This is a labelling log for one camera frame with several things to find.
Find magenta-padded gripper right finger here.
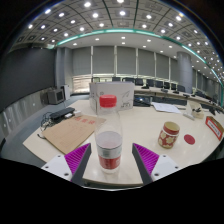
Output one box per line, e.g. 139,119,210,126
131,142,184,186

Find grey box monitor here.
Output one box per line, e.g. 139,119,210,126
41,88,65,106

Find black bag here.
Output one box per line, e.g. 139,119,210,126
133,95,153,108

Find row of black office chairs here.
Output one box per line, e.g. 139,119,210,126
111,76,221,101

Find open cardboard box red side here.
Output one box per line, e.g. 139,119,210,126
204,115,224,142

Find flat round red coaster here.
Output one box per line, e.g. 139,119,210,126
183,133,196,146

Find long curved conference desk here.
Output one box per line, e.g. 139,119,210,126
133,84,224,111

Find black device with cables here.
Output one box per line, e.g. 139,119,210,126
49,106,76,122

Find large white cardboard box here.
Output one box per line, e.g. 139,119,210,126
88,81,136,115

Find red and cream mug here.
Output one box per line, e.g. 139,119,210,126
157,121,181,150

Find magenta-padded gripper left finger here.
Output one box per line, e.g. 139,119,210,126
40,142,92,186

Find small beige cardboard box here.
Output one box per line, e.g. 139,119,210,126
186,99,205,120

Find white paper sheets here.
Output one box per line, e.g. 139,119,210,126
151,101,183,115

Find round ceiling lights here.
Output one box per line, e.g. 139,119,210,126
19,0,224,74

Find brown kraft paper envelope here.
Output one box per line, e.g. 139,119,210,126
41,114,107,155

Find clear plastic bottle red cap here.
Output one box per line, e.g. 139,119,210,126
94,94,124,175

